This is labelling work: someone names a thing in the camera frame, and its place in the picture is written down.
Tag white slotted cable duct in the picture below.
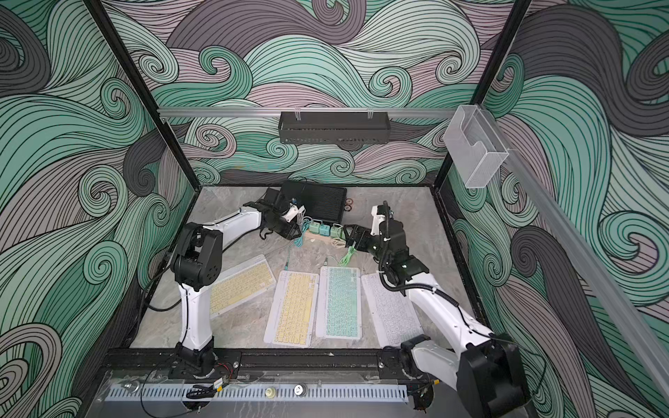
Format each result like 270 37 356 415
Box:
104 384 409 403

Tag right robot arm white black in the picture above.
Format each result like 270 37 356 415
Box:
343 215 531 417

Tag teal bundled cable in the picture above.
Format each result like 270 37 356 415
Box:
284 229 307 272

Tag yellow keyboard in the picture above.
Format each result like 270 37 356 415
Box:
210 255 276 319
263 271 319 348

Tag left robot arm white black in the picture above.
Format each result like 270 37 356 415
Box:
170 201 306 379

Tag aluminium wall rail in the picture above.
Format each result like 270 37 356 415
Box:
157 106 458 121
480 108 668 399

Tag black wall tray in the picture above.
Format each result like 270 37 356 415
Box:
278 111 391 146

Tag wooden power strip green plugs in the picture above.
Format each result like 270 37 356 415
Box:
303 220 359 248

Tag aluminium wall rail right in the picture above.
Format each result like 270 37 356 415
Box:
480 108 668 399

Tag aluminium wall rail back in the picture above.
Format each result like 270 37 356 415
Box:
157 106 458 121

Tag black flat box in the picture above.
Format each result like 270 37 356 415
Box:
280 180 347 224

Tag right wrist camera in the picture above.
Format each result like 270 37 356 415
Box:
371 200 392 239

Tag white keyboard far right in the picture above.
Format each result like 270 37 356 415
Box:
361 273 423 347

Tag clear acrylic wall holder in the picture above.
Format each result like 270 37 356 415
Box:
443 104 509 189

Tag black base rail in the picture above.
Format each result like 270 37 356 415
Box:
98 347 518 381

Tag green keyboard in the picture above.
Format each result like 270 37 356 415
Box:
316 266 362 341

